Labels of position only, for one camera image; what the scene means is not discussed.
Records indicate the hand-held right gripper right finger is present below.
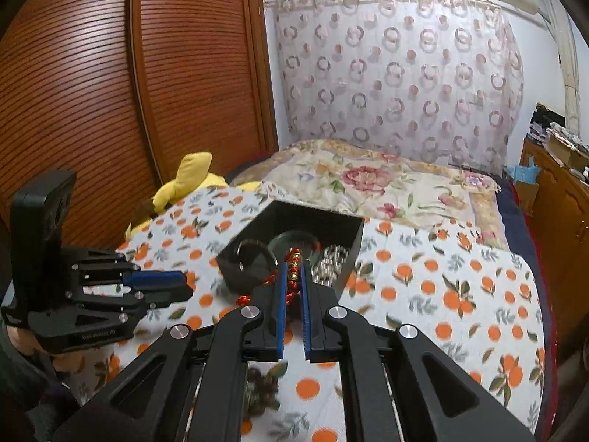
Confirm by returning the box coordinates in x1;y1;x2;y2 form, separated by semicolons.
299;262;537;442

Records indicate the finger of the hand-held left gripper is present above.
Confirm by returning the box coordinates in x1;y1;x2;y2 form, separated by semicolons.
71;249;186;288
82;284;194;310

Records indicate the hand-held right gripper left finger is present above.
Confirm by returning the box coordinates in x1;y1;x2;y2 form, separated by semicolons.
50;260;289;442

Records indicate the red bead bracelet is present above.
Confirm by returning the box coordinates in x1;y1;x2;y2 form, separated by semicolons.
236;248;305;307

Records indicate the white pearl bracelet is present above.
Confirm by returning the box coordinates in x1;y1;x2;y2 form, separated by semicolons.
312;245;349;287

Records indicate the green jade bangle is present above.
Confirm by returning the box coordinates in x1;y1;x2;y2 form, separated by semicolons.
269;232;321;264

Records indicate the dark grey bangle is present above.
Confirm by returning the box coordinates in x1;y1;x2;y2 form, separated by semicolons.
236;238;273;278

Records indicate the black box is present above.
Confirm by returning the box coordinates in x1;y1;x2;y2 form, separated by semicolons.
215;200;365;300

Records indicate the person's left forearm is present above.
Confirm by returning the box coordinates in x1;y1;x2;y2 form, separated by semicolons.
0;331;86;442

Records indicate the person's left hand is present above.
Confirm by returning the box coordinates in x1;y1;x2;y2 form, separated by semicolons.
7;325;93;375

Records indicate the yellow plush toy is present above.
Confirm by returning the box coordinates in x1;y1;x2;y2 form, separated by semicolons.
126;151;261;241

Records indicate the orange print tablecloth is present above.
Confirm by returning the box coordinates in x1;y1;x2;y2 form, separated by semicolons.
76;184;547;442

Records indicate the floral blanket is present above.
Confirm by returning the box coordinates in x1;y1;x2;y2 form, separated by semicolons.
229;138;510;252

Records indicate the brown louvered wooden wardrobe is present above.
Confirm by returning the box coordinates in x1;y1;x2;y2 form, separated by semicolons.
0;0;280;259

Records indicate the dark blue bedsheet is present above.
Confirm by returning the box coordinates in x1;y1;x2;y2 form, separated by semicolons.
494;177;561;439

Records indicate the circle patterned curtain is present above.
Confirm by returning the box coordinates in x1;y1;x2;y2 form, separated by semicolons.
264;0;525;179

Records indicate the cardboard box with blue paper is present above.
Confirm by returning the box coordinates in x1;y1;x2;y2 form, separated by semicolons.
503;157;542;215

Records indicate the brown wooden cabinet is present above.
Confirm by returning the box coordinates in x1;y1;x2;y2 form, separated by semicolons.
519;138;589;348

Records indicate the stack of folded clothes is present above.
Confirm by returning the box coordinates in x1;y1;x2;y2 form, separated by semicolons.
527;104;568;147

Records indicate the brown cardboard box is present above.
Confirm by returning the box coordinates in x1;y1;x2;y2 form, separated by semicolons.
547;134;589;172

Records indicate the folded floral cloth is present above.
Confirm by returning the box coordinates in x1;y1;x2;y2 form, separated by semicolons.
547;122;589;149

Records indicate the tied beige curtain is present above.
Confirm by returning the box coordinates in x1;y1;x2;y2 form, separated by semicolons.
543;0;581;133

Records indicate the brown wooden bead bracelet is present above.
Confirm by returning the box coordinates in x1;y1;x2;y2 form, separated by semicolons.
245;363;282;419

